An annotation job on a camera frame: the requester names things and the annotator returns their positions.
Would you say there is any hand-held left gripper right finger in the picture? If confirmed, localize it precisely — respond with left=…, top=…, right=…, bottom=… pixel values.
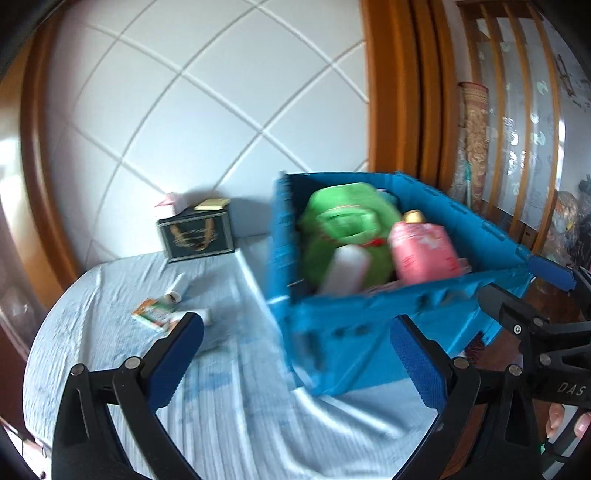
left=390, top=315, right=541, bottom=480

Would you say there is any green plastic jug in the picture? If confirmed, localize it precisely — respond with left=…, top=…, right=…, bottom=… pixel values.
left=298, top=183, right=402, bottom=294

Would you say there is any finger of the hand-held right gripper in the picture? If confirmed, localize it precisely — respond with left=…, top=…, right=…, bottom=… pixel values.
left=477, top=283, right=548, bottom=335
left=527, top=255, right=580, bottom=292

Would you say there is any black gift box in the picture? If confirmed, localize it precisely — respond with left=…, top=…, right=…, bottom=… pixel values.
left=157, top=213, right=235, bottom=264

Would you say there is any wooden glass partition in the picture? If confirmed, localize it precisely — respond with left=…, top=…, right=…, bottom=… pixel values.
left=457, top=0, right=591, bottom=259

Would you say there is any rolled patterned carpet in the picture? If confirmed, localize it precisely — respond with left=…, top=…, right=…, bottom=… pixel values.
left=455, top=82, right=490, bottom=204

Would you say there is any person's right hand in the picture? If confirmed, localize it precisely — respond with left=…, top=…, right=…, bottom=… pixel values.
left=545, top=402, right=591, bottom=439

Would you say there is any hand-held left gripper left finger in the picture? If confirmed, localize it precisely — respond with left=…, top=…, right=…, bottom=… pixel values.
left=52, top=312, right=205, bottom=480

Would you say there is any white plastic bottle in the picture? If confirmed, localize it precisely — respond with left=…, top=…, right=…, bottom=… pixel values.
left=316, top=244, right=370, bottom=296

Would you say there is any pink bottle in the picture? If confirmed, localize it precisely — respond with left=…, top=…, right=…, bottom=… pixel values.
left=388, top=210, right=465, bottom=284

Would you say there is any green orange packet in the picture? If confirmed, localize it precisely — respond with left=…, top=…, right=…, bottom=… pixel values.
left=131, top=298, right=178, bottom=330

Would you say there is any light blue bed sheet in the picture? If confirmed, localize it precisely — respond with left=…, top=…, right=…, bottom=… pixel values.
left=23, top=235, right=444, bottom=480

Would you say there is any white paper roll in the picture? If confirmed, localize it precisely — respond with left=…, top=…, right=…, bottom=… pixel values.
left=166, top=273, right=188, bottom=303

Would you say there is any small pink white tissue pack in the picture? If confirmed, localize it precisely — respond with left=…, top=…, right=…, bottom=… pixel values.
left=154, top=191, right=188, bottom=220

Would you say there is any blue plastic storage container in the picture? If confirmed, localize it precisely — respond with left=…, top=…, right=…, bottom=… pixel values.
left=270, top=171, right=536, bottom=398

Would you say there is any dark wrapped ornament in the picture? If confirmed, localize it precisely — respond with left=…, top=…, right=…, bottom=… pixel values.
left=551, top=175, right=591, bottom=268

